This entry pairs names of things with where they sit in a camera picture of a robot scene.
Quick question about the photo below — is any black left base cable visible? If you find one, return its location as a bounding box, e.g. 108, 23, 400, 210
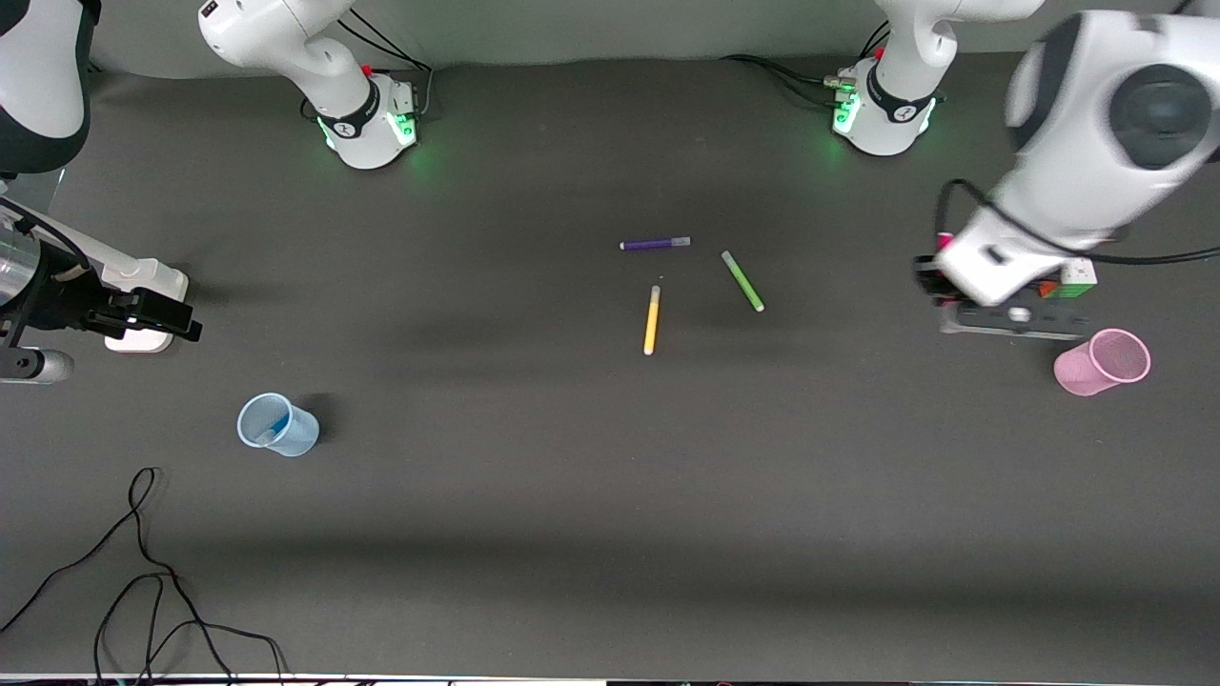
720, 53, 851, 109

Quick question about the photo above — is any black right base cable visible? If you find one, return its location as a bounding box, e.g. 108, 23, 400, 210
335, 8, 436, 121

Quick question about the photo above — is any black base cable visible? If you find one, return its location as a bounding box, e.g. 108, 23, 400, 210
720, 53, 851, 109
335, 8, 436, 121

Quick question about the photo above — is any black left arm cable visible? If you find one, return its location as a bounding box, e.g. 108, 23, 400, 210
933, 178, 1220, 267

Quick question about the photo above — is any green marker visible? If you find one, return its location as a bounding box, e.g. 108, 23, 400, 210
721, 250, 766, 313

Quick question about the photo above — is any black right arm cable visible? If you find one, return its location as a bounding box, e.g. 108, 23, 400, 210
0, 198, 93, 287

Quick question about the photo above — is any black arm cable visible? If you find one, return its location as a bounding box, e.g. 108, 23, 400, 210
0, 198, 93, 287
933, 178, 1220, 267

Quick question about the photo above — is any colourful puzzle cube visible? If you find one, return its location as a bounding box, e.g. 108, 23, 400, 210
1039, 257, 1099, 300

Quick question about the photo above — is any black tangled cable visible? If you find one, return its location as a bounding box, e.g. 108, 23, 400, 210
92, 570, 289, 686

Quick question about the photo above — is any black looped cable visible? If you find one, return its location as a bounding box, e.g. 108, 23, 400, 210
0, 466, 182, 636

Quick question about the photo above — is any pink plastic cup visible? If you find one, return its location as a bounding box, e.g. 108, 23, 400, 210
1053, 328, 1152, 398

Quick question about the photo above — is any light blue plastic cup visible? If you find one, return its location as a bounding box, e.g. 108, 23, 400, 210
237, 392, 321, 458

